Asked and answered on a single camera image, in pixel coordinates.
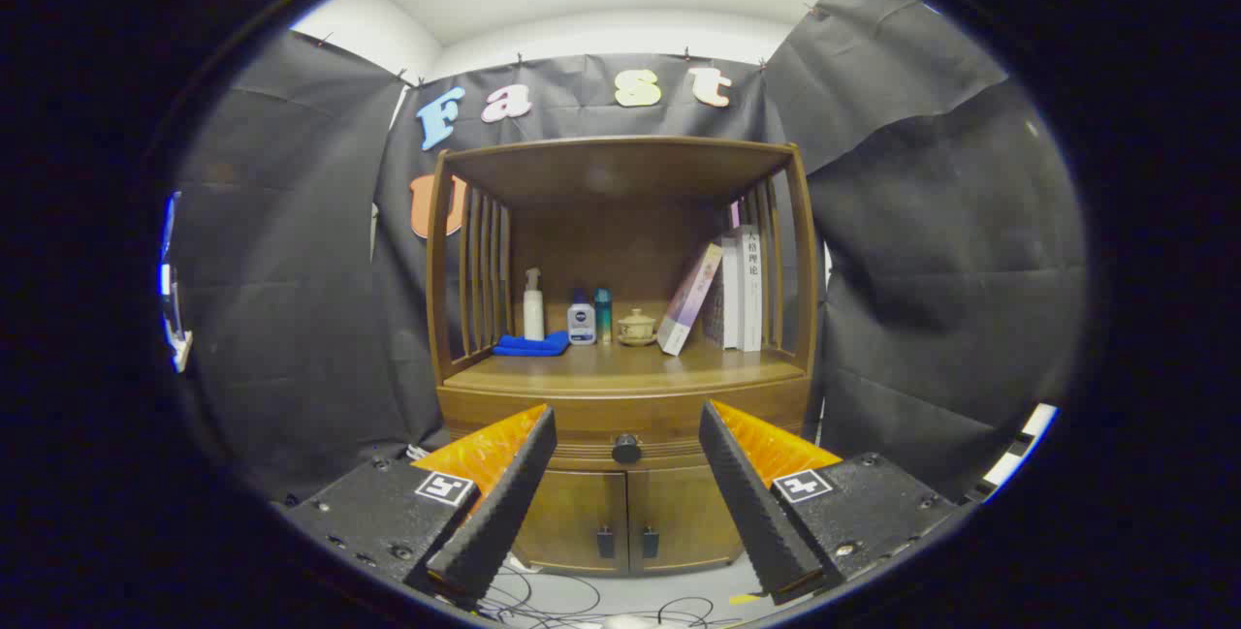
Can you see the wooden cabinet door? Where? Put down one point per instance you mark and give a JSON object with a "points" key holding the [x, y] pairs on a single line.
{"points": [[688, 513], [572, 522]]}

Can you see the white book with black characters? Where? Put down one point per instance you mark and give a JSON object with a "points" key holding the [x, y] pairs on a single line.
{"points": [[752, 290]]}

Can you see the teal slim bottle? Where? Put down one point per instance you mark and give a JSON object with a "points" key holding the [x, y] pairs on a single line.
{"points": [[603, 314]]}

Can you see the dark patterned book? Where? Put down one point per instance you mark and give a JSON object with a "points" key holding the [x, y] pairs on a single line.
{"points": [[715, 314]]}

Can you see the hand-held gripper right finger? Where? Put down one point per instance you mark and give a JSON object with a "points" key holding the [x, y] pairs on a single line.
{"points": [[756, 513]]}

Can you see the pink cover book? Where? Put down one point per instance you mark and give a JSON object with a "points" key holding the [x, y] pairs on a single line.
{"points": [[688, 304]]}

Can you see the plain white book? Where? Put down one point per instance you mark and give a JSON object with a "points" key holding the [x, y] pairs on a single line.
{"points": [[732, 290]]}

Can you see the beige lidded teacup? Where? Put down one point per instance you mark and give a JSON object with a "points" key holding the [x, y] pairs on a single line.
{"points": [[637, 327]]}

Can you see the wooden countertop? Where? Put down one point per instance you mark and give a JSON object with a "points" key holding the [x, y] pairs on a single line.
{"points": [[620, 367]]}

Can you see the white frame with dark slots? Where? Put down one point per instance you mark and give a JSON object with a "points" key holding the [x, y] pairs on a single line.
{"points": [[1018, 455]]}

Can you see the black drawer knob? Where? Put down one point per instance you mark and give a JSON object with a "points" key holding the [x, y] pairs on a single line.
{"points": [[626, 448]]}

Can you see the white spray bottle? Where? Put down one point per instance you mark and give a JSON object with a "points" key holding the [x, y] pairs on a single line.
{"points": [[533, 304]]}

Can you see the wooden drawer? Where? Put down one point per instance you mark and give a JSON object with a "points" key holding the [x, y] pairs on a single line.
{"points": [[630, 411]]}

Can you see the wooden cabinet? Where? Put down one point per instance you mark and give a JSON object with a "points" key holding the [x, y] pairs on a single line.
{"points": [[620, 173]]}

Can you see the blue folded cloth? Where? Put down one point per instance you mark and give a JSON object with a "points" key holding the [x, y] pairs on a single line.
{"points": [[531, 346]]}

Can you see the white lotion bottle blue cap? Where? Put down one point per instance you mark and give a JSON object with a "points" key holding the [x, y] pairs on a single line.
{"points": [[582, 324]]}

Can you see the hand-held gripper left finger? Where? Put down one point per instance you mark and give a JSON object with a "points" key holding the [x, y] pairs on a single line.
{"points": [[504, 513]]}

